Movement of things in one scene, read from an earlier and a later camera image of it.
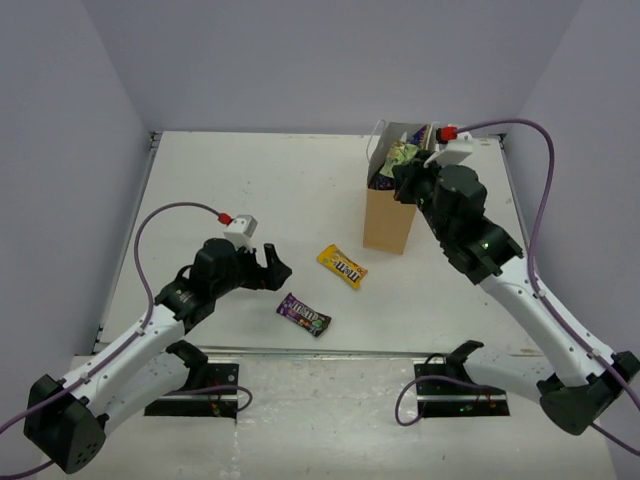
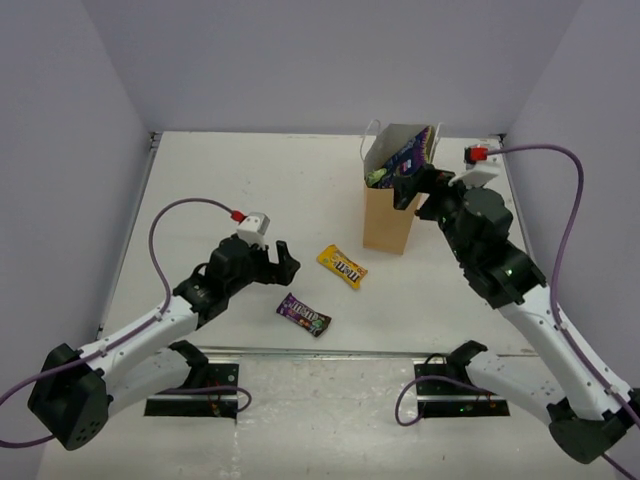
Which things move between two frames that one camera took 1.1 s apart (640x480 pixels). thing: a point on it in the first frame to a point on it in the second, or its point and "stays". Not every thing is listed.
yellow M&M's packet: [336, 261] stays
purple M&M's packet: [305, 315] stays
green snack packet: [399, 153] to [374, 176]
